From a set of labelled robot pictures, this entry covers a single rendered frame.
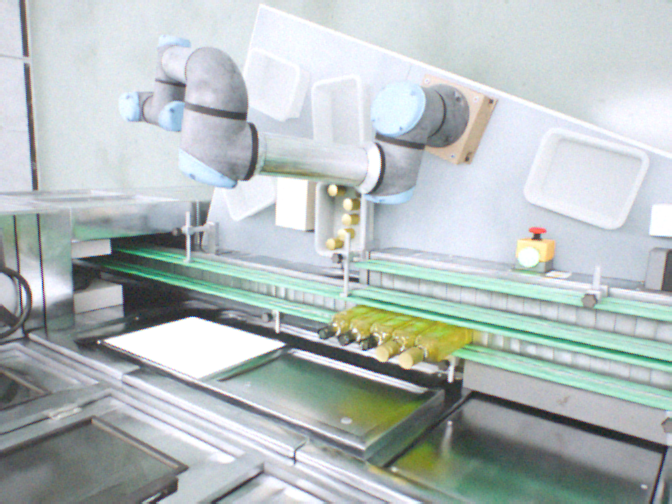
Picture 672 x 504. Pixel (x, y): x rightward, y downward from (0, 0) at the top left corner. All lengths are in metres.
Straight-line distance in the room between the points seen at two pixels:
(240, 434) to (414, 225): 0.74
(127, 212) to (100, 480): 1.06
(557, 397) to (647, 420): 0.18
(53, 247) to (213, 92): 0.97
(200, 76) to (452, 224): 0.77
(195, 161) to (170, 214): 1.03
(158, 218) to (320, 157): 1.01
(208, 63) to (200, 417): 0.71
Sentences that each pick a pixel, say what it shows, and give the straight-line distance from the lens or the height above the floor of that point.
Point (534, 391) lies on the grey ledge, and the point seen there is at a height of 0.88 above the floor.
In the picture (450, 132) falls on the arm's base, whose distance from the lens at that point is 1.34.
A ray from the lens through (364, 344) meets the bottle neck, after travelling 1.23.
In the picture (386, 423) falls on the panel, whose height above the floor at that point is 1.21.
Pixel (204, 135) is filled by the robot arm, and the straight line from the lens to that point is 1.04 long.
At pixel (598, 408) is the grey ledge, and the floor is 0.88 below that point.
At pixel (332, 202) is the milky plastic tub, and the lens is 1.66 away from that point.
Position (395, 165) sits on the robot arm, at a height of 1.05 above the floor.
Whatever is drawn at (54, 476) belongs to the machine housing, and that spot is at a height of 1.68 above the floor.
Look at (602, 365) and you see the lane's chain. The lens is 1.30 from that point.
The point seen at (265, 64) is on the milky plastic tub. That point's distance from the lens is 1.88.
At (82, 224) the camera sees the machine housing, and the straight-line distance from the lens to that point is 1.89.
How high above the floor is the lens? 2.10
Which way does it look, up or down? 53 degrees down
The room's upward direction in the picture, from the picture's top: 103 degrees counter-clockwise
